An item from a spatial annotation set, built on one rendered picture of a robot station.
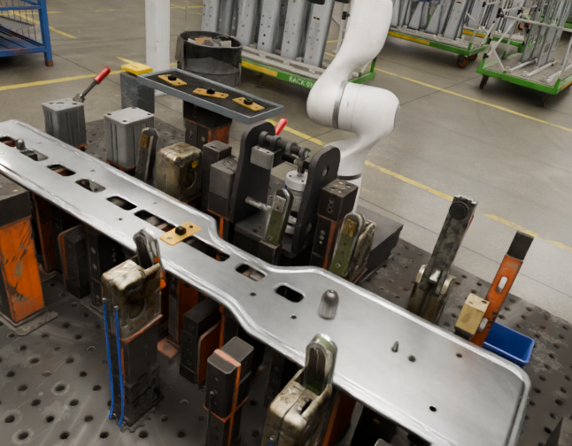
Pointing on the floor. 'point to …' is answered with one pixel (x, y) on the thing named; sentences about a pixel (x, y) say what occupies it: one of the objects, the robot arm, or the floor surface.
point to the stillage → (2, 47)
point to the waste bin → (210, 57)
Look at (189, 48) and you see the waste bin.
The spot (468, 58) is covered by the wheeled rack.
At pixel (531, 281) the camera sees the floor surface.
